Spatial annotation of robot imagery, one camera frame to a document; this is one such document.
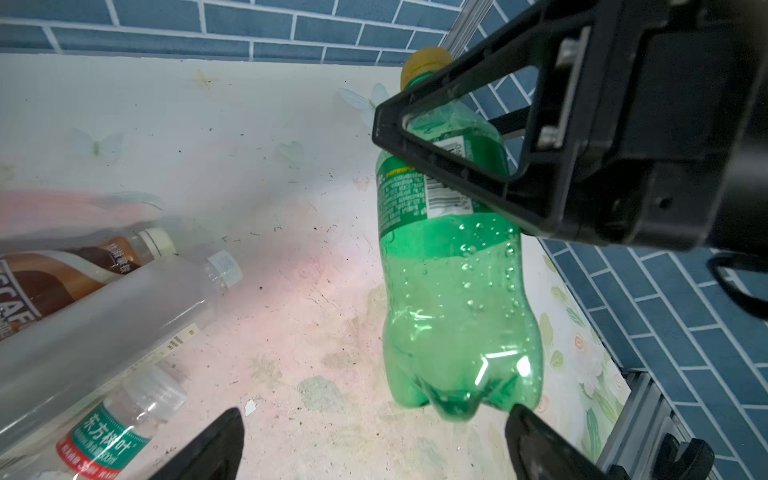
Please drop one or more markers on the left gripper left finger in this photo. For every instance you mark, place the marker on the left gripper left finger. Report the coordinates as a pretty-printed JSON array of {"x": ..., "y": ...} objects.
[{"x": 215, "y": 453}]

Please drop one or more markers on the clear frosted bottle white cap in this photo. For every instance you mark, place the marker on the clear frosted bottle white cap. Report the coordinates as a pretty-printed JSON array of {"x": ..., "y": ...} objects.
[{"x": 61, "y": 365}]

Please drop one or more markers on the green soda bottle yellow cap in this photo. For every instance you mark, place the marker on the green soda bottle yellow cap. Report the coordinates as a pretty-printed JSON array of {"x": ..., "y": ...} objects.
[{"x": 459, "y": 331}]

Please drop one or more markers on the brown coffee bottle left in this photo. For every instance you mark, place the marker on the brown coffee bottle left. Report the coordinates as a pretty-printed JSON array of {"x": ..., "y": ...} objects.
[{"x": 36, "y": 284}]

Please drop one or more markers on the white tea bottle green label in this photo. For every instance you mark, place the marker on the white tea bottle green label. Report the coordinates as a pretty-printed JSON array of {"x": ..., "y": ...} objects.
[{"x": 105, "y": 440}]

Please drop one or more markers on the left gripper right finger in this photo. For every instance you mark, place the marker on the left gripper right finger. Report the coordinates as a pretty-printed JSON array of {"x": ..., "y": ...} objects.
[{"x": 538, "y": 452}]

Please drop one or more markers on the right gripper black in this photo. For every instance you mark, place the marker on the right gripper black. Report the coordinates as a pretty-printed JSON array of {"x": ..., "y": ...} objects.
[{"x": 648, "y": 127}]

